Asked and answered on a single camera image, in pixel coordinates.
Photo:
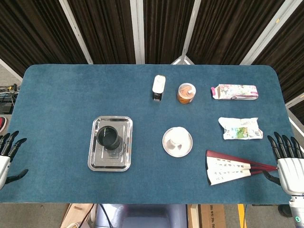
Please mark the rectangular steel tray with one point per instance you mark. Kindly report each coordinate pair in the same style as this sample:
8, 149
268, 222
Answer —
104, 161

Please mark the light wooden crate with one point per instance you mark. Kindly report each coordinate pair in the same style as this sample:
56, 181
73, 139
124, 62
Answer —
76, 213

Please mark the dark brown pleated curtain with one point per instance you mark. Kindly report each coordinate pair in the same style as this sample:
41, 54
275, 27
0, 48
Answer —
111, 28

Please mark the blue table mat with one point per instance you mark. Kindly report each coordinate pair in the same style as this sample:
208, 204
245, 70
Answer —
59, 95

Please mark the clear jar of rubber bands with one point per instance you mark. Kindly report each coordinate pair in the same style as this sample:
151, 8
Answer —
186, 92

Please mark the white partition frame post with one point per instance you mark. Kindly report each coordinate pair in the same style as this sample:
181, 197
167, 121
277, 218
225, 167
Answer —
189, 31
75, 31
267, 31
138, 31

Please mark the floral paper carton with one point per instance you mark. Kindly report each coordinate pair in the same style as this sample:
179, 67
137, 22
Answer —
235, 92

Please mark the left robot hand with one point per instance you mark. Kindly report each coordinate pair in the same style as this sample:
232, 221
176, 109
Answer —
3, 164

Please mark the black caster wheel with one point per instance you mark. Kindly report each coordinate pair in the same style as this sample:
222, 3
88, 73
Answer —
284, 211

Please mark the white saucer plate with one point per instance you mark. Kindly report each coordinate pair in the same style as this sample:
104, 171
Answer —
178, 153

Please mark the upright wooden plank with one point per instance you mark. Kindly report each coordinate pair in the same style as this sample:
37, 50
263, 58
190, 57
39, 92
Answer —
192, 216

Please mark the folding paper fan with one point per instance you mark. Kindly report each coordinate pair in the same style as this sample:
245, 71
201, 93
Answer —
223, 169

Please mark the black cup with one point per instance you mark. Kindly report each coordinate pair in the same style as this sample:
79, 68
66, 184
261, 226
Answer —
108, 139

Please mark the crumpled snack bag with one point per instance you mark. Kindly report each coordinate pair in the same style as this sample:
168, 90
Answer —
240, 129

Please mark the brown cardboard box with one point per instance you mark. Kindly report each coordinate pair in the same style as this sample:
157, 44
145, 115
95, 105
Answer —
212, 216

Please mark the small white black bottle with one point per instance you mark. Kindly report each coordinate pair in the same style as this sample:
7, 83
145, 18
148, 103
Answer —
158, 85

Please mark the white paper cup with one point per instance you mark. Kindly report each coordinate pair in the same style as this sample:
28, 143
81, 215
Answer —
178, 136

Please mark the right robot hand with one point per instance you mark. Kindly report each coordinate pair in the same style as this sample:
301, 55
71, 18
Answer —
291, 173

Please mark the purple robot torso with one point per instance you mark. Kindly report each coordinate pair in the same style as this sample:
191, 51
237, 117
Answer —
147, 216

